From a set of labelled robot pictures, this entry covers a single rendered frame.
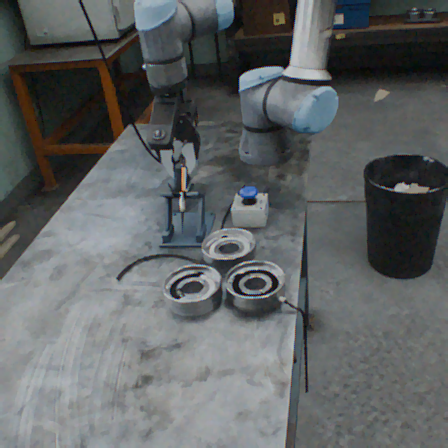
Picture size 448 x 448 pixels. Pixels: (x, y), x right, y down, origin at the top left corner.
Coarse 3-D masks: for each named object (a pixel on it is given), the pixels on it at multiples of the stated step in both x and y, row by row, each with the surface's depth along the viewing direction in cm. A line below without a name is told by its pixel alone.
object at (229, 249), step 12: (204, 240) 103; (216, 240) 105; (228, 240) 104; (252, 240) 103; (204, 252) 100; (216, 252) 101; (228, 252) 105; (240, 252) 100; (252, 252) 99; (216, 264) 98; (228, 264) 98
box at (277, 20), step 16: (240, 0) 415; (256, 0) 395; (272, 0) 394; (288, 0) 415; (256, 16) 402; (272, 16) 401; (288, 16) 401; (256, 32) 409; (272, 32) 408; (288, 32) 407
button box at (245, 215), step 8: (240, 200) 114; (256, 200) 113; (264, 200) 113; (232, 208) 111; (240, 208) 111; (248, 208) 111; (256, 208) 110; (264, 208) 110; (232, 216) 112; (240, 216) 111; (248, 216) 111; (256, 216) 111; (264, 216) 111; (240, 224) 112; (248, 224) 112; (256, 224) 112; (264, 224) 111
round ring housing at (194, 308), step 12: (192, 264) 96; (204, 264) 96; (168, 276) 94; (180, 276) 96; (216, 276) 94; (192, 288) 95; (204, 288) 92; (216, 288) 90; (168, 300) 90; (180, 300) 88; (192, 300) 88; (204, 300) 88; (216, 300) 90; (180, 312) 90; (192, 312) 89; (204, 312) 90
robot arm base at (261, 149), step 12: (252, 132) 135; (264, 132) 134; (276, 132) 134; (288, 132) 138; (240, 144) 141; (252, 144) 136; (264, 144) 135; (276, 144) 135; (288, 144) 137; (240, 156) 141; (252, 156) 137; (264, 156) 135; (276, 156) 136; (288, 156) 138
